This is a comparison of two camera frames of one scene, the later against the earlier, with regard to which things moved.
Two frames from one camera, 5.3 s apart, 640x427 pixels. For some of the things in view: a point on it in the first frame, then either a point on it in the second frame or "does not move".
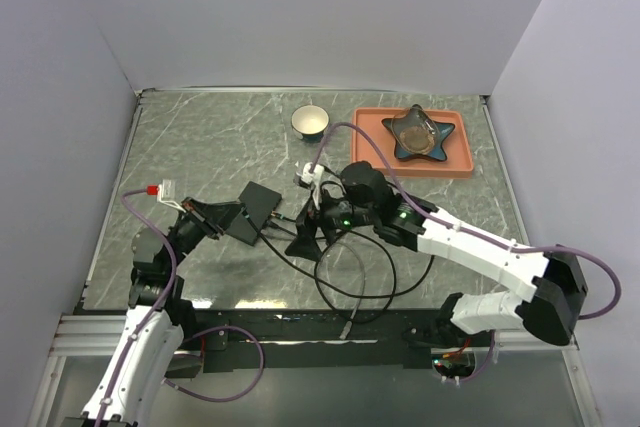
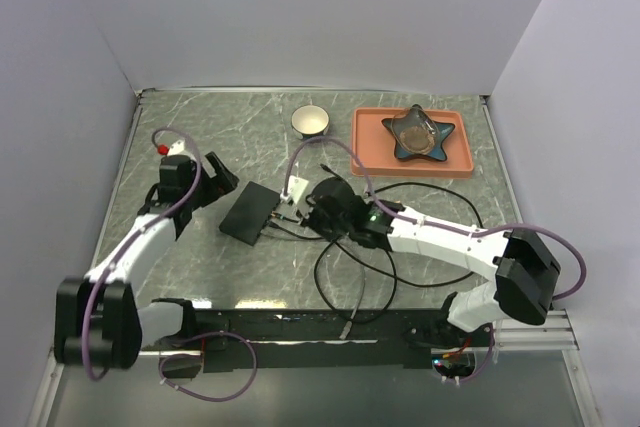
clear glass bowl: (415, 130) does not move
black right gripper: (305, 245) -> (310, 219)
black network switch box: (259, 203) does not move
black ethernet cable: (279, 215) does not move
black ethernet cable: (342, 290) -> (384, 253)
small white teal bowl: (310, 121) does not move
